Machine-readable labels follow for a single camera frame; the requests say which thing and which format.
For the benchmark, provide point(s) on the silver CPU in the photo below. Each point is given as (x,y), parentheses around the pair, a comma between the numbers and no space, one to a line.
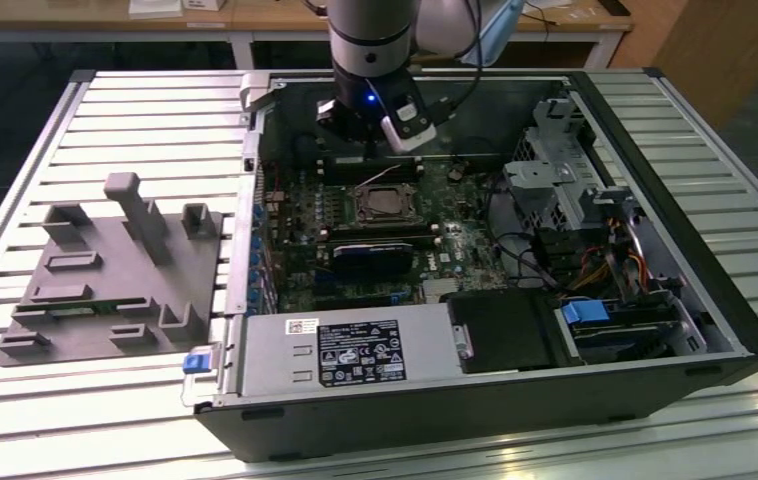
(382,201)

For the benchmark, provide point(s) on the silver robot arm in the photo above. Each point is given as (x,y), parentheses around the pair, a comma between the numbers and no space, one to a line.
(366,40)

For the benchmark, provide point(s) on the CPU socket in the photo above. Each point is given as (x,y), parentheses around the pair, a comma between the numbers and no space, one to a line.
(355,218)

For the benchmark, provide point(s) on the black bay cover plate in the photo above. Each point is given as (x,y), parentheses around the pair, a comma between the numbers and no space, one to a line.
(506,330)

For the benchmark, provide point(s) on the black graphics card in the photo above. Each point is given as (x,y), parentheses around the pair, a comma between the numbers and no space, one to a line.
(373,260)

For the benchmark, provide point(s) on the metal drive cage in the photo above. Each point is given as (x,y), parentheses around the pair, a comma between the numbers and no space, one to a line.
(540,175)

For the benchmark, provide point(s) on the green motherboard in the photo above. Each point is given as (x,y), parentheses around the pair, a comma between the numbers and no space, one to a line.
(466,250)

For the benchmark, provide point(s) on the white box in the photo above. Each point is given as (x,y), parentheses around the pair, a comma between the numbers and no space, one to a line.
(153,7)
(205,4)

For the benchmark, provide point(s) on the silver heat sink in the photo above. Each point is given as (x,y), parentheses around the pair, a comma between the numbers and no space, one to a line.
(438,291)

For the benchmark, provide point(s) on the small black desk item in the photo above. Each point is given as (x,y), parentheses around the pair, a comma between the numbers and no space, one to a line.
(613,6)

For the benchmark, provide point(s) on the grey power supply unit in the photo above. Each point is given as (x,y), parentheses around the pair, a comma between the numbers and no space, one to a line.
(273,350)

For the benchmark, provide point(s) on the wooden desk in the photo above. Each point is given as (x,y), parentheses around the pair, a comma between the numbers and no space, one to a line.
(53,15)

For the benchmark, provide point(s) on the grey parts rack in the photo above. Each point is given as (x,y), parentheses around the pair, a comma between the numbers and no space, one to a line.
(119,300)

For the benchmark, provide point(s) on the blue disk carrier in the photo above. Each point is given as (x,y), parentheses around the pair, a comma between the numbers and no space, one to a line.
(586,312)

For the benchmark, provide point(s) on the blue case latch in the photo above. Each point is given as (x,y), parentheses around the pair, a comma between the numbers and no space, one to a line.
(195,363)

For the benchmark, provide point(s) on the wooden cabinet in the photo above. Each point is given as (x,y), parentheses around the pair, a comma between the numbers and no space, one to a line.
(720,50)

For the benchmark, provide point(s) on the black open PC case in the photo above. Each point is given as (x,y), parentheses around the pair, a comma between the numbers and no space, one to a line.
(419,425)

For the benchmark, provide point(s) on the metal disk bay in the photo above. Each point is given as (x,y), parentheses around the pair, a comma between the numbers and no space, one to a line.
(686,330)

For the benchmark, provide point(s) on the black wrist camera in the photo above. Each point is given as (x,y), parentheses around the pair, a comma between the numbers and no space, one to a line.
(327,111)

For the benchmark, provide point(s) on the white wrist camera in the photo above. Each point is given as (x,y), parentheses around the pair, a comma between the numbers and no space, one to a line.
(413,132)

